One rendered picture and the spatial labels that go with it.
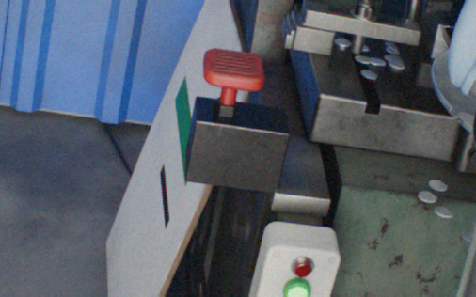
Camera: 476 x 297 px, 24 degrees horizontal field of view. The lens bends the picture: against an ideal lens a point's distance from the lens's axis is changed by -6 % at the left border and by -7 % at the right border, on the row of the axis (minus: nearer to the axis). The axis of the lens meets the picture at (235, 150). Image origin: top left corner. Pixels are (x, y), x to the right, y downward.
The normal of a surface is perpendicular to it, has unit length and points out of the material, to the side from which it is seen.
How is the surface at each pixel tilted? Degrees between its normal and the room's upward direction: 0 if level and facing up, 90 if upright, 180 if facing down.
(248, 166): 90
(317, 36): 90
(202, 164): 90
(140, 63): 90
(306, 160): 0
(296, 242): 0
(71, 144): 0
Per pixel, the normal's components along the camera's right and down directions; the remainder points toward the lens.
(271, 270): 0.04, 0.46
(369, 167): 0.18, -0.87
